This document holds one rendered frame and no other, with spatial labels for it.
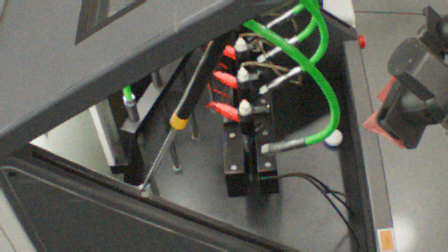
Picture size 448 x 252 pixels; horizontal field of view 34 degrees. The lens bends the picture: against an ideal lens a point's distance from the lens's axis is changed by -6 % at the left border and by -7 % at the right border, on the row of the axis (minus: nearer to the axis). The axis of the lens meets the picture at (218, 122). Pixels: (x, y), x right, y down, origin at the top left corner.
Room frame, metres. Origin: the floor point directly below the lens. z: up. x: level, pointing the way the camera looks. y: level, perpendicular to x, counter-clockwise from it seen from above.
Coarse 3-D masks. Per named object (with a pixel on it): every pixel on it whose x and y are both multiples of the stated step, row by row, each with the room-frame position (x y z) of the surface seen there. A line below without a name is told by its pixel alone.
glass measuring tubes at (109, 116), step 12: (120, 96) 1.07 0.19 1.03; (96, 108) 0.96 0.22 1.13; (108, 108) 0.96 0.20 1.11; (120, 108) 1.04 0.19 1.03; (96, 120) 0.95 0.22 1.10; (108, 120) 0.96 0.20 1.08; (120, 120) 1.03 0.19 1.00; (108, 132) 0.97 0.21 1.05; (120, 132) 1.00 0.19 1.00; (108, 144) 0.96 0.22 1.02; (120, 144) 0.97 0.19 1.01; (132, 144) 1.02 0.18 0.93; (108, 156) 0.95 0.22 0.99; (120, 156) 0.96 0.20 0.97; (120, 168) 0.95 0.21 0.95
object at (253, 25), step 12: (252, 24) 0.82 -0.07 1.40; (264, 36) 0.81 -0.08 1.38; (276, 36) 0.80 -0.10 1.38; (288, 48) 0.79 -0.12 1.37; (300, 60) 0.78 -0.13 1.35; (312, 72) 0.77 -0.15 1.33; (324, 84) 0.76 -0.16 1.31; (132, 96) 0.94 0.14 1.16; (336, 108) 0.75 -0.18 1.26; (336, 120) 0.75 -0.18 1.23; (324, 132) 0.76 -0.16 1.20
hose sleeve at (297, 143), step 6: (294, 138) 0.80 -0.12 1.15; (300, 138) 0.79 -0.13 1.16; (270, 144) 0.82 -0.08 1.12; (276, 144) 0.81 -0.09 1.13; (282, 144) 0.80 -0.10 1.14; (288, 144) 0.79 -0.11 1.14; (294, 144) 0.79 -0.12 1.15; (300, 144) 0.78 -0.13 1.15; (306, 144) 0.78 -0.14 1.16; (270, 150) 0.81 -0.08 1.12; (276, 150) 0.80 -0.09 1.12; (282, 150) 0.80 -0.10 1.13; (288, 150) 0.79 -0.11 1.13
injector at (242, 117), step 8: (240, 112) 0.92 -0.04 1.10; (240, 120) 0.91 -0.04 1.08; (248, 120) 0.91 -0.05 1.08; (240, 128) 0.92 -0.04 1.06; (248, 128) 0.91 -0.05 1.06; (256, 128) 0.92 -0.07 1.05; (264, 128) 0.91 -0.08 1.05; (248, 136) 0.91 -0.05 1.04; (248, 144) 0.91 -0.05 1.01; (248, 152) 0.91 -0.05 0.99; (248, 160) 0.91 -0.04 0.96; (248, 168) 0.92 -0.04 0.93; (256, 168) 0.92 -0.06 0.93; (256, 176) 0.92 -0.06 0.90
